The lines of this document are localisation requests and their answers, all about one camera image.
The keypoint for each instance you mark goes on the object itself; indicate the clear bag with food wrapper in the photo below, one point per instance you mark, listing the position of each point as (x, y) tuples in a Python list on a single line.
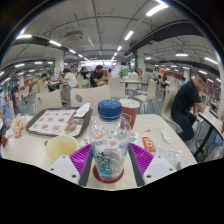
[(16, 125)]

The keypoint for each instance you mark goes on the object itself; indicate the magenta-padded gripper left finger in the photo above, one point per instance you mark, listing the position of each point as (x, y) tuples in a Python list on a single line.
[(78, 160)]

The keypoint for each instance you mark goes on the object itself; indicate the white folded napkin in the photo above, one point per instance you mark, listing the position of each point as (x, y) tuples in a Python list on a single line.
[(81, 110)]

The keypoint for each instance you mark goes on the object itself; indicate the white wet wipe packet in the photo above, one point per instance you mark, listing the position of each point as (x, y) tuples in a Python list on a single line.
[(168, 155)]

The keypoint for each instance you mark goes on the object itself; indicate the clear water bottle blue cap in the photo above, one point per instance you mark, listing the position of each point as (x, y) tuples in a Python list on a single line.
[(109, 146)]

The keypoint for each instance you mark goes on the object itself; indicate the ceiling strip lights group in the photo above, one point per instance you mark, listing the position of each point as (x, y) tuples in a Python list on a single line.
[(156, 9)]

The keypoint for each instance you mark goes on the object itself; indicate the cream chair with round hole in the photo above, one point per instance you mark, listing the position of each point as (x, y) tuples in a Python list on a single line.
[(93, 96), (50, 100)]

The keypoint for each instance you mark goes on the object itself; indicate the small red sauce packet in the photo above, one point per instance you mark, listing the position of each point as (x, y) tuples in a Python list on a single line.
[(148, 144)]

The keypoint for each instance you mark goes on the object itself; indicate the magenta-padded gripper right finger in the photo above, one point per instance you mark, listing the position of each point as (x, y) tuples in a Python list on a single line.
[(143, 158)]

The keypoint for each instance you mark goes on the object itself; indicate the brown food tray paper liner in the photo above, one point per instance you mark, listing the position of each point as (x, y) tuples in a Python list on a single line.
[(50, 122)]

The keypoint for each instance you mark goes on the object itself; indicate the person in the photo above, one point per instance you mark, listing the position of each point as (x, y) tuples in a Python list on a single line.
[(185, 103), (15, 100), (39, 85), (96, 76), (4, 115), (70, 80)]

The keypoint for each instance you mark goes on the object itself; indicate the cream canteen chairs group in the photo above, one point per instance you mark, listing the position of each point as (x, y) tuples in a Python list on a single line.
[(116, 87)]

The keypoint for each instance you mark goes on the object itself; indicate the crumpled white tissue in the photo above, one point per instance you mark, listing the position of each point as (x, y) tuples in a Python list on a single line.
[(165, 136)]

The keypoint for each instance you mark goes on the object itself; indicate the red paper cup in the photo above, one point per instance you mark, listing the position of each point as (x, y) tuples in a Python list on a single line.
[(130, 113)]

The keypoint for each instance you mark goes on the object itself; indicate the colourful printed sticker sheet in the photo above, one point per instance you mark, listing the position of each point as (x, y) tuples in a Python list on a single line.
[(134, 137)]

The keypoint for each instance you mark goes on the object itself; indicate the cream neighbouring table black legs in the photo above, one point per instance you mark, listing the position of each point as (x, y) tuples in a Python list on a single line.
[(211, 118)]

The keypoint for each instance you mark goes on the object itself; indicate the ceiling air conditioner unit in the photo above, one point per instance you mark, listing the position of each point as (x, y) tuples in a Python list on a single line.
[(73, 35)]

